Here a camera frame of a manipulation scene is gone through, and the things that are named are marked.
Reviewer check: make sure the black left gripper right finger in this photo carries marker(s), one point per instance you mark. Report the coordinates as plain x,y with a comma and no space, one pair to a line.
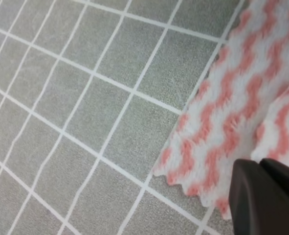
278,172

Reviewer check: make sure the pink white wavy towel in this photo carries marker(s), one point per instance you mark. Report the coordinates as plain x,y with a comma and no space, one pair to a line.
219,125

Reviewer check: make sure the grey checked tablecloth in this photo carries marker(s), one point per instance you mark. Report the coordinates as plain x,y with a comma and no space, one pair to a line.
90,91

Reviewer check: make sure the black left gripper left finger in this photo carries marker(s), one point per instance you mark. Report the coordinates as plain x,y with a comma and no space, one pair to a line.
258,205

